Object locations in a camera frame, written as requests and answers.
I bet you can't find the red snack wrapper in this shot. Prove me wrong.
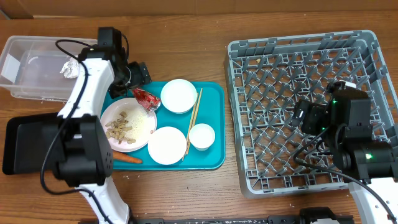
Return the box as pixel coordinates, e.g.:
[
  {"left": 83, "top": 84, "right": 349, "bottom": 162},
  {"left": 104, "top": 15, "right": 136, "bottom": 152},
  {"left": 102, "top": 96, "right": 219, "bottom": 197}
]
[{"left": 132, "top": 88, "right": 161, "bottom": 112}]

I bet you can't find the white bowl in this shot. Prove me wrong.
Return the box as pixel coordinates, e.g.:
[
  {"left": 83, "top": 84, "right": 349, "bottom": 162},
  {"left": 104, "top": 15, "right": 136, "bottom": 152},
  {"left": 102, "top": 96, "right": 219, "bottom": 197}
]
[{"left": 160, "top": 79, "right": 197, "bottom": 114}]

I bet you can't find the white tissue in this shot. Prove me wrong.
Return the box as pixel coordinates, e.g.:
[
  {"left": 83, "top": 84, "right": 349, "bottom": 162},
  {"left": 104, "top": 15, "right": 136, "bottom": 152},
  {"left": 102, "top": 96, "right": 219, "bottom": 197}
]
[{"left": 60, "top": 58, "right": 80, "bottom": 79}]

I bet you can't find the wooden chopstick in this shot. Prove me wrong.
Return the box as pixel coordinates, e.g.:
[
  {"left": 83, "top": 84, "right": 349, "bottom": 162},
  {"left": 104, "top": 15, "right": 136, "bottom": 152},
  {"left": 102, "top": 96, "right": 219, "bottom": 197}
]
[
  {"left": 182, "top": 93, "right": 198, "bottom": 161},
  {"left": 186, "top": 89, "right": 203, "bottom": 155}
]

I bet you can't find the pink bowl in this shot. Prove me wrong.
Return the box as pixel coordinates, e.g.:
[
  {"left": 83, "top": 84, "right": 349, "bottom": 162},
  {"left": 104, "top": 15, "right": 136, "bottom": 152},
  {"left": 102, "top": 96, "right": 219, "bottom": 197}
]
[{"left": 147, "top": 126, "right": 187, "bottom": 166}]

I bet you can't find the white cup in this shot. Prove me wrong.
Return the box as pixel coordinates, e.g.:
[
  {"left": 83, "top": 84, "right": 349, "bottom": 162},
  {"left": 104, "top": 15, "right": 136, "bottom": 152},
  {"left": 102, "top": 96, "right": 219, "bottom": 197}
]
[{"left": 188, "top": 123, "right": 215, "bottom": 151}]

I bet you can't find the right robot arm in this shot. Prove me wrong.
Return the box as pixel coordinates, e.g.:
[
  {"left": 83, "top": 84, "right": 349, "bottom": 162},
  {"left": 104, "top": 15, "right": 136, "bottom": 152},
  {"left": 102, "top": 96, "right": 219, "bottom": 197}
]
[{"left": 291, "top": 81, "right": 397, "bottom": 223}]

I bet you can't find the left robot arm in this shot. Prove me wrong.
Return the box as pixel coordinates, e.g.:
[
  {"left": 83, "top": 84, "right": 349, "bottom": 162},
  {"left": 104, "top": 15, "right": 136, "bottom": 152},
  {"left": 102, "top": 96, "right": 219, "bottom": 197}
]
[{"left": 40, "top": 27, "right": 152, "bottom": 223}]

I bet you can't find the grey dishwasher rack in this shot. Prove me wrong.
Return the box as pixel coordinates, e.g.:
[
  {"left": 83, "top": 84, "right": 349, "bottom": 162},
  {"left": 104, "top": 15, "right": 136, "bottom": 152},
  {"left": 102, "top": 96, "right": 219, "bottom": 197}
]
[{"left": 224, "top": 30, "right": 397, "bottom": 198}]

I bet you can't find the pink plate with food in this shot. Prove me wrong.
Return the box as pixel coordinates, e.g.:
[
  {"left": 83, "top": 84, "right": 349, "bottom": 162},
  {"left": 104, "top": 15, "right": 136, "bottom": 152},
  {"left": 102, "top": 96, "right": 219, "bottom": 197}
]
[{"left": 100, "top": 98, "right": 157, "bottom": 152}]

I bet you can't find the teal serving tray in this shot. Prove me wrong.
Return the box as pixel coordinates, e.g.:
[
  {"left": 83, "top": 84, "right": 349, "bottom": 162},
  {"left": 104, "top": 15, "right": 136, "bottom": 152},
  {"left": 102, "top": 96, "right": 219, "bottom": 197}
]
[{"left": 101, "top": 82, "right": 226, "bottom": 171}]

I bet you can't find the orange carrot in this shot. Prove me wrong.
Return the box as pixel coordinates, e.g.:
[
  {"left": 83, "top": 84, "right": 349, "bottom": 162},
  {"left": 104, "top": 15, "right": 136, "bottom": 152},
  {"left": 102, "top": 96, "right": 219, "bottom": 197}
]
[{"left": 113, "top": 151, "right": 142, "bottom": 164}]

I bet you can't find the clear plastic bin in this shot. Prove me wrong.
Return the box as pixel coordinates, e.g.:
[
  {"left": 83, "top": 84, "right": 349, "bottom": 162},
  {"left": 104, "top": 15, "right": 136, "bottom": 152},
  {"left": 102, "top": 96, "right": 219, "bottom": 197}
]
[{"left": 0, "top": 35, "right": 111, "bottom": 105}]

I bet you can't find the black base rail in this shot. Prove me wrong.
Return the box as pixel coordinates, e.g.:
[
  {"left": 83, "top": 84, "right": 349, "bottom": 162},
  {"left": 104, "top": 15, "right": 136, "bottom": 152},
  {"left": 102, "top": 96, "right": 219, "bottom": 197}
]
[{"left": 130, "top": 207, "right": 354, "bottom": 224}]

